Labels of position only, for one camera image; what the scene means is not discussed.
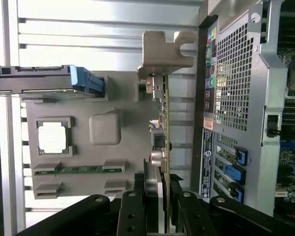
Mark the blue card retainer clip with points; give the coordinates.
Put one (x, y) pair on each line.
(236, 173)
(239, 194)
(242, 155)

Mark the silver CPU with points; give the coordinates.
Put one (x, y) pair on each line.
(52, 137)

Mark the black open PC case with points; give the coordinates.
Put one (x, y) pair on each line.
(236, 73)

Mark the hard disk in blue caddy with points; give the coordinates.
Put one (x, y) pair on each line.
(39, 76)

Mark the green RAM stick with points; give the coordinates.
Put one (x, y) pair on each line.
(88, 169)

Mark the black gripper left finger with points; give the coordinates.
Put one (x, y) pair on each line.
(132, 216)

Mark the grey parts rack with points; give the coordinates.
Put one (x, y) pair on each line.
(88, 157)

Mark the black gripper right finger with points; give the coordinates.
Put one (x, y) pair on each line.
(186, 216)

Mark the green motherboard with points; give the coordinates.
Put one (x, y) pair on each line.
(292, 157)

